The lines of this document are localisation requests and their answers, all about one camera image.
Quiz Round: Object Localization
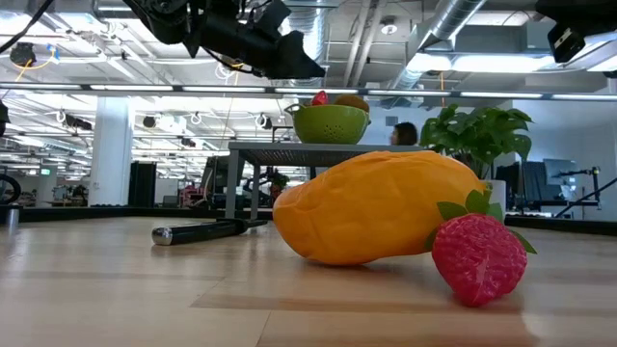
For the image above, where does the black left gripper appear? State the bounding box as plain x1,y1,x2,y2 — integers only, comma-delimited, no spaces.
185,0,327,81

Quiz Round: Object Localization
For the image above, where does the brown toy kiwi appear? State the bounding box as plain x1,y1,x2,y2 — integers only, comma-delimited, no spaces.
333,94,371,115

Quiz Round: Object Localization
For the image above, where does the green plastic colander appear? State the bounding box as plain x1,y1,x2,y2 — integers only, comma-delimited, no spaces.
283,103,372,146

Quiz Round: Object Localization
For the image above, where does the yellow toy squash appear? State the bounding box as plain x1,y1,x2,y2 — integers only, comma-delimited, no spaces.
272,149,488,267

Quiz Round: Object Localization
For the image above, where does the grey perforated metal shelf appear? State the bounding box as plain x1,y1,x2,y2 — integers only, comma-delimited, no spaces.
225,141,426,221

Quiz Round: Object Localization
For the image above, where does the background black machine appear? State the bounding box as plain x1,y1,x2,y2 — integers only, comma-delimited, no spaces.
243,166,292,211

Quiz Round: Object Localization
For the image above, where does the person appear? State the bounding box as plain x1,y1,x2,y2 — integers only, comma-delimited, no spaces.
389,121,419,147

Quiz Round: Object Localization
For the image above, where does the dark background monitor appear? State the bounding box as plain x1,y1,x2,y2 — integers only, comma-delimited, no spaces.
200,154,246,209

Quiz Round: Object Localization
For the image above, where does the long white light bar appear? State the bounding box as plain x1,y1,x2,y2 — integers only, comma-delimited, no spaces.
0,82,617,102

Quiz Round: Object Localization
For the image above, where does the black kitchen knife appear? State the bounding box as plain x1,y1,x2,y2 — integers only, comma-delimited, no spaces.
151,217,269,248

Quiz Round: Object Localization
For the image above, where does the black cabinet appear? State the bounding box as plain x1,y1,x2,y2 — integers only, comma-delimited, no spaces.
127,160,158,209

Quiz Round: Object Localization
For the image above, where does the potted monstera plant white pot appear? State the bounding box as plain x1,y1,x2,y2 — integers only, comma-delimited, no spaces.
418,103,534,213

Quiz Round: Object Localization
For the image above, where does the white column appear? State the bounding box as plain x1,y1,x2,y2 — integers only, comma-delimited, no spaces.
88,95,134,208

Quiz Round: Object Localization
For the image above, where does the black wheel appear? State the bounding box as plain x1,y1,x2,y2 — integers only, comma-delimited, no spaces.
0,173,23,206

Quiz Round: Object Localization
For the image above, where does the silver spiral air duct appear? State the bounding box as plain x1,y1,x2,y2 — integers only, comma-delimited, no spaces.
283,0,331,108
383,0,489,110

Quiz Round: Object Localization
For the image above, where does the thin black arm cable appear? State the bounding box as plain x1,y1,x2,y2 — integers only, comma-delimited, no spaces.
0,0,56,55

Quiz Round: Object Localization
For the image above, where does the silver metal post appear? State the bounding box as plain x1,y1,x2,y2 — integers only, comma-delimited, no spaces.
0,204,21,227

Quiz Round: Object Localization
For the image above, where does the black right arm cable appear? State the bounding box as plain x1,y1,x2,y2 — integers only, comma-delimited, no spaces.
552,175,617,220

